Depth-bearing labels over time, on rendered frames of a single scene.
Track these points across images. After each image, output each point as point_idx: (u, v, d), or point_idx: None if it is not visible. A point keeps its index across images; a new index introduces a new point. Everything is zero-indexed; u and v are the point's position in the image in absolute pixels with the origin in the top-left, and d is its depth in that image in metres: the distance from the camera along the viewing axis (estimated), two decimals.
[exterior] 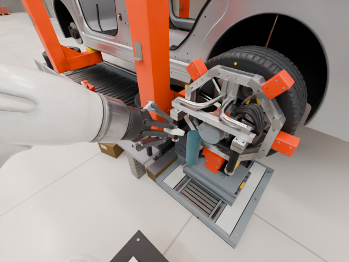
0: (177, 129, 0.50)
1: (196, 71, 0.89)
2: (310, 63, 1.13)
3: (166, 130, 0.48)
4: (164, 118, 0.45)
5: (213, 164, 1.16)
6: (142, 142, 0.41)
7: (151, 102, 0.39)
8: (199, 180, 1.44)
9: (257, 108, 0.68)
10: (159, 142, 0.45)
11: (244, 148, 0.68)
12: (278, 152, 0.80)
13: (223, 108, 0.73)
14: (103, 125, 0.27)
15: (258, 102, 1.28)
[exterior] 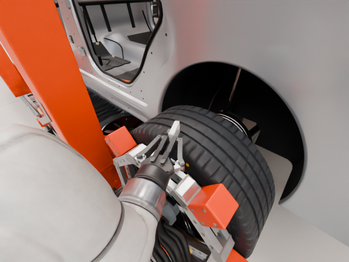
0: (172, 128, 0.50)
1: (115, 148, 0.61)
2: (289, 115, 0.86)
3: (171, 138, 0.48)
4: (157, 143, 0.46)
5: None
6: (176, 161, 0.40)
7: (136, 158, 0.42)
8: None
9: (176, 252, 0.40)
10: (180, 143, 0.44)
11: None
12: None
13: None
14: (130, 201, 0.29)
15: None
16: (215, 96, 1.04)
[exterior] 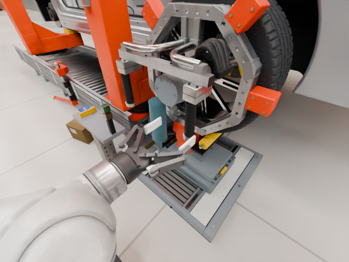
0: (152, 122, 0.52)
1: (151, 14, 0.70)
2: (301, 20, 0.94)
3: (178, 152, 0.44)
4: (135, 132, 0.50)
5: (185, 141, 0.97)
6: (155, 166, 0.40)
7: (119, 148, 0.45)
8: None
9: (218, 42, 0.49)
10: (178, 159, 0.41)
11: (200, 96, 0.49)
12: (253, 112, 0.61)
13: (175, 48, 0.54)
14: (88, 177, 0.33)
15: (240, 70, 1.09)
16: None
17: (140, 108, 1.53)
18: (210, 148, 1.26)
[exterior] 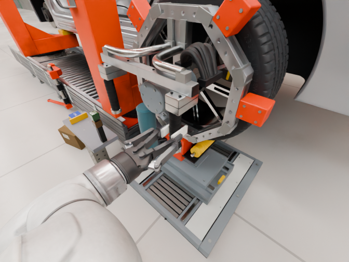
0: (168, 125, 0.51)
1: (137, 15, 0.65)
2: (303, 21, 0.88)
3: (171, 140, 0.48)
4: (148, 134, 0.49)
5: None
6: (155, 161, 0.41)
7: (124, 144, 0.46)
8: (171, 173, 1.19)
9: (204, 47, 0.44)
10: (172, 147, 0.44)
11: (184, 107, 0.44)
12: (245, 121, 0.56)
13: (159, 53, 0.49)
14: (88, 177, 0.33)
15: None
16: None
17: (135, 113, 1.47)
18: (204, 154, 1.22)
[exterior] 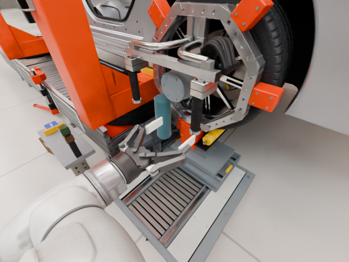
0: (153, 122, 0.52)
1: (158, 13, 0.72)
2: (295, 25, 0.80)
3: (178, 152, 0.44)
4: (136, 132, 0.50)
5: (188, 137, 0.99)
6: (155, 166, 0.40)
7: (119, 147, 0.45)
8: None
9: (224, 39, 0.51)
10: (177, 159, 0.41)
11: (207, 92, 0.51)
12: (257, 107, 0.63)
13: (183, 46, 0.56)
14: (88, 177, 0.33)
15: (226, 83, 0.94)
16: (215, 22, 0.98)
17: (120, 121, 1.38)
18: (213, 145, 1.28)
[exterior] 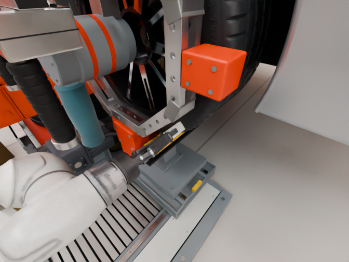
0: (171, 129, 0.51)
1: None
2: None
3: None
4: None
5: (128, 144, 0.67)
6: None
7: None
8: None
9: None
10: (163, 135, 0.44)
11: (25, 43, 0.19)
12: (196, 92, 0.32)
13: None
14: (83, 172, 0.36)
15: None
16: None
17: None
18: (178, 154, 0.97)
